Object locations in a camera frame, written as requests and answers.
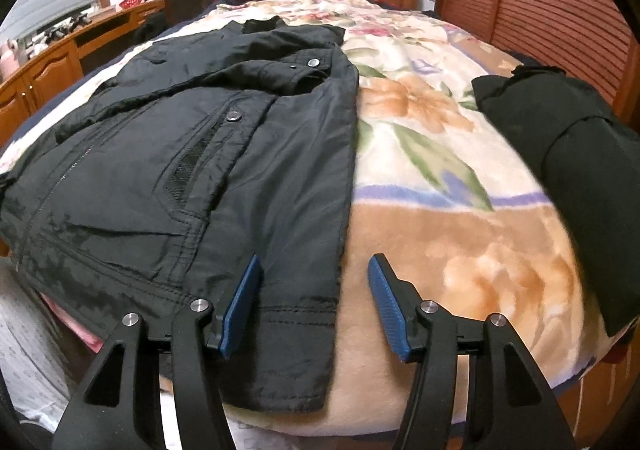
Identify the floral blanket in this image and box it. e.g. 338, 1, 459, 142
0, 0, 640, 431

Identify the wooden desk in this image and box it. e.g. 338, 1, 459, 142
0, 0, 168, 141

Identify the white patterned cloth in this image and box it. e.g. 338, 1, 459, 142
0, 260, 76, 436

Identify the pink cloth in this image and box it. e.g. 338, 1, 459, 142
42, 295, 108, 356

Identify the dark grey jacket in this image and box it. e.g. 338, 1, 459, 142
0, 15, 358, 403

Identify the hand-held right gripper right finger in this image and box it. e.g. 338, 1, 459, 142
367, 253, 563, 450

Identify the pink plush toy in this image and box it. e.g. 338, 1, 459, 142
0, 41, 21, 81

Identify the black garment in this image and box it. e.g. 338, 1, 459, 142
472, 65, 640, 338

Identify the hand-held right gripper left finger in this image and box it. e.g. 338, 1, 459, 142
57, 254, 263, 450

